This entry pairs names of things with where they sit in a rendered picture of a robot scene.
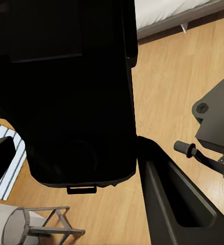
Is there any digital camera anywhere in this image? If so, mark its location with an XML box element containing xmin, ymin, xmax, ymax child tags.
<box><xmin>0</xmin><ymin>0</ymin><xmax>138</xmax><ymax>194</ymax></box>

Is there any camera tripod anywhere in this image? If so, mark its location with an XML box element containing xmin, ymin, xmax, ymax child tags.
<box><xmin>173</xmin><ymin>79</ymin><xmax>224</xmax><ymax>178</ymax></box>

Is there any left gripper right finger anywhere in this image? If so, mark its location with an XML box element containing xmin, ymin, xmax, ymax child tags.
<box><xmin>137</xmin><ymin>136</ymin><xmax>224</xmax><ymax>245</ymax></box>

